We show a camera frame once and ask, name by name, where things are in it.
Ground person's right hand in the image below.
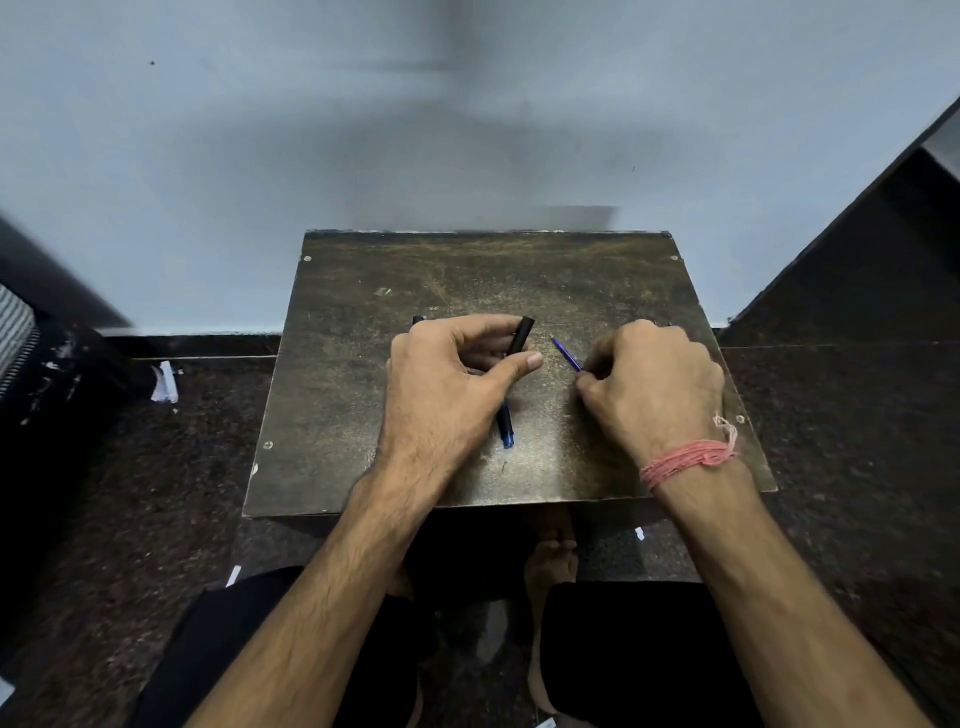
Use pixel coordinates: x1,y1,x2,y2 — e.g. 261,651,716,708
575,318,741,474

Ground person's left hand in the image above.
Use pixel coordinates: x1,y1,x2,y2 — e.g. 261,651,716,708
375,313,546,483

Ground person's right forearm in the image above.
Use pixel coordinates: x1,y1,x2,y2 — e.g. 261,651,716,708
649,457,933,728

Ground person's left forearm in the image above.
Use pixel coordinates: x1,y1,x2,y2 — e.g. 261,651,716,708
186,459,456,728

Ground pink thread wristband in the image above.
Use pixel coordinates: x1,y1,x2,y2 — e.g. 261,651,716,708
638,414,743,494

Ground dark worn wooden low table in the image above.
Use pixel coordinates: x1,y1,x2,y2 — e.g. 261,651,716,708
241,229,780,520

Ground person's bare foot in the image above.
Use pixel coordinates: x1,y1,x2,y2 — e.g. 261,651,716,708
522,510,580,717

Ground person's black shorts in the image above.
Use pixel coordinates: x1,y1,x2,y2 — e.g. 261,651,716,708
129,565,762,728

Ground dark furniture piece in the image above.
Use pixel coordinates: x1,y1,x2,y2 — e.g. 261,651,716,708
0,216,155,676

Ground striped white cloth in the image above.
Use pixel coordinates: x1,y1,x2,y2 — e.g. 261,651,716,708
0,283,40,397

